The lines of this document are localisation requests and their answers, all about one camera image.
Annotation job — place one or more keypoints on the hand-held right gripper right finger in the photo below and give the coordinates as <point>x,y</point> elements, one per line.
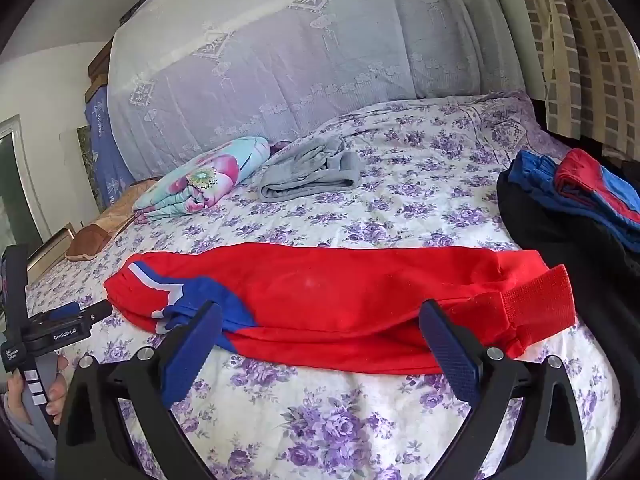
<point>452,350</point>

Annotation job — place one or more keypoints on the folded red and blue garment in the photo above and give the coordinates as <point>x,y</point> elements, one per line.
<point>595,180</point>

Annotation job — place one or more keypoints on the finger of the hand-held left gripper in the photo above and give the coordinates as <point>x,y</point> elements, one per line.
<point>96,310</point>
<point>64,310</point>

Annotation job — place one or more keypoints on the blue wrapped package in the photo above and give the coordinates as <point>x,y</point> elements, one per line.
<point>107,150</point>

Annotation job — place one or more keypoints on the beige patterned pillow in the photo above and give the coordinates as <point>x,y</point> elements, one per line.
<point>122,205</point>

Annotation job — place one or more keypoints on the brown pillow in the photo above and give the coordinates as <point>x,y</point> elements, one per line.
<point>89,243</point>

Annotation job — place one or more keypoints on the white lace curtain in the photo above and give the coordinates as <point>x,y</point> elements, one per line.
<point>300,50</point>

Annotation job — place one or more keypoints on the window frame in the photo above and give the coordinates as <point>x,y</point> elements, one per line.
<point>17,185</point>

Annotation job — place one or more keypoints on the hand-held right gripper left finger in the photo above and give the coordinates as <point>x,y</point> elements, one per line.
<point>184,357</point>

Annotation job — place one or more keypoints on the folded teal floral blanket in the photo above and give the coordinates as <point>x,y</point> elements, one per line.
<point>200,180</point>

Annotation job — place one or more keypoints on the beige checked curtain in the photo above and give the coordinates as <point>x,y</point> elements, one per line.
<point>580,45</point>

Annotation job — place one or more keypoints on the person's left hand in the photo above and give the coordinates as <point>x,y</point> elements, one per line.
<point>59,385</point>

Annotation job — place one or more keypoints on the black garment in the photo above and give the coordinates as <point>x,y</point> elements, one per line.
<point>565,240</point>

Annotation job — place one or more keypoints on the grey garment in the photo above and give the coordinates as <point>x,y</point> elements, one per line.
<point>312,170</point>

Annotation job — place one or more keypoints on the purple floral bedsheet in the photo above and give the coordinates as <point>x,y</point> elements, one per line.
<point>400,200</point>

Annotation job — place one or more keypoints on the red knitted sweater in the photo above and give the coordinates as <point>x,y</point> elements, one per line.
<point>350,305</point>

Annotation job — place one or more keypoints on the person's left forearm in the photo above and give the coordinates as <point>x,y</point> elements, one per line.
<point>22,435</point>

